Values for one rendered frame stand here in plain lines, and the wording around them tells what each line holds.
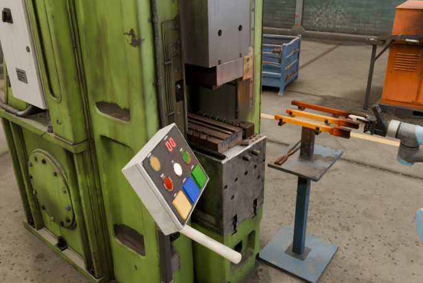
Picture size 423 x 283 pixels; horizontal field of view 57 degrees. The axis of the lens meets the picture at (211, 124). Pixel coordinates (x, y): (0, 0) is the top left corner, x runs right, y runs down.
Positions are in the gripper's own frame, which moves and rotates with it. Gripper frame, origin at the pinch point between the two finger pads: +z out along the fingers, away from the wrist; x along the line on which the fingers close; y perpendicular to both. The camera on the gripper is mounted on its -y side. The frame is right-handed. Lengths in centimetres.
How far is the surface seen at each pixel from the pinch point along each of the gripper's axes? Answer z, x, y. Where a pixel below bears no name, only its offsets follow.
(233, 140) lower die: 40, -57, 6
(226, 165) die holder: 35, -71, 11
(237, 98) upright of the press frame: 54, -34, -7
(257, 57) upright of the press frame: 54, -14, -26
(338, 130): -1.7, -24.8, -0.2
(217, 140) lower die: 43, -67, 3
